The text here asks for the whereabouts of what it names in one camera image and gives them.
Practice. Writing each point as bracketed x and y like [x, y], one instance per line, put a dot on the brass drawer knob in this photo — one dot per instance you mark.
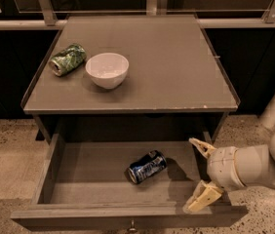
[132, 229]

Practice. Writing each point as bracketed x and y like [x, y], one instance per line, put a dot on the white ceramic bowl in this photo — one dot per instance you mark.
[107, 70]

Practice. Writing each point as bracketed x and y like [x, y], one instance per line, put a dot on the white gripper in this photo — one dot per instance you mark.
[221, 166]

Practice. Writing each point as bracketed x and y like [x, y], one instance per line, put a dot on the blue pepsi can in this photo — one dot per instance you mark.
[147, 166]

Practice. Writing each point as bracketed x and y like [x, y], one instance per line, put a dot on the open grey top drawer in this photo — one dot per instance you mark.
[84, 185]

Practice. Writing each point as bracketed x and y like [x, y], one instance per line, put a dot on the metal railing frame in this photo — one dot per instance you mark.
[53, 14]

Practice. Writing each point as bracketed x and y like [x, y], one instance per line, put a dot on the grey wooden cabinet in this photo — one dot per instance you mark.
[172, 69]

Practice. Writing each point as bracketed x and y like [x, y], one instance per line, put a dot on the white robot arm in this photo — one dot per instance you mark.
[255, 165]

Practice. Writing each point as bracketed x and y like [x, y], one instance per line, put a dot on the crushed green soda can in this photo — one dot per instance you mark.
[68, 59]

